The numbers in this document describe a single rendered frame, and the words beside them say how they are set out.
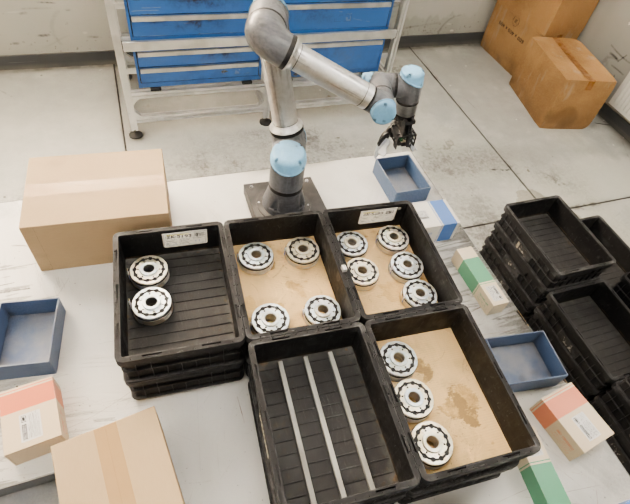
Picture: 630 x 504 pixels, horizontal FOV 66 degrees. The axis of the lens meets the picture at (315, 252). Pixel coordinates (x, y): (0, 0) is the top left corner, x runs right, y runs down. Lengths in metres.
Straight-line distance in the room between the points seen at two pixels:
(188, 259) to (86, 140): 1.94
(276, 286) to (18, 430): 0.71
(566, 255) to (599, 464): 1.02
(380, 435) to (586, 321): 1.31
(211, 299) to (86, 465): 0.50
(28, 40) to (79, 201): 2.47
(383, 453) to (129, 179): 1.08
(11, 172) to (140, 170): 1.62
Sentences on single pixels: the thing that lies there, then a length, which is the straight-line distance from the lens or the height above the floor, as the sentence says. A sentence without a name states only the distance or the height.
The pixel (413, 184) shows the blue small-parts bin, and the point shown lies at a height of 0.70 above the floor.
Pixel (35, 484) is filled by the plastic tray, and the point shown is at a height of 0.71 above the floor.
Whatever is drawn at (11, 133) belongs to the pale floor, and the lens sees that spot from 3.47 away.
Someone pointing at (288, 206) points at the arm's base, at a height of 0.80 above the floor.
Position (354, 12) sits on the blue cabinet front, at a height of 0.71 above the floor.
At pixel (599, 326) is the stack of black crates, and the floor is 0.38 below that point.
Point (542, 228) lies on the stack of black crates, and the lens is 2.42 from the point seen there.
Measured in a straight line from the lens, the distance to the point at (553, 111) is 4.02.
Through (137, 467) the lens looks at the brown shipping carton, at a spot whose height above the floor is 0.86.
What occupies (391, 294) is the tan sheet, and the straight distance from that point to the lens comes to 1.45.
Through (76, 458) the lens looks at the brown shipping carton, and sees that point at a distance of 1.22.
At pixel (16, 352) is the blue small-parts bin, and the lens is 1.56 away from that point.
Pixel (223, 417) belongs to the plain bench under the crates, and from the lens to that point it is 1.36.
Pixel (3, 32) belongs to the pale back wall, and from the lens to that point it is 3.95.
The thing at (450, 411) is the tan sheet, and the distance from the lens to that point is 1.33.
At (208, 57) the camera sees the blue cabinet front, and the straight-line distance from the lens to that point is 3.05.
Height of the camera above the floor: 1.98
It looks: 50 degrees down
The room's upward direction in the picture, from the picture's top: 11 degrees clockwise
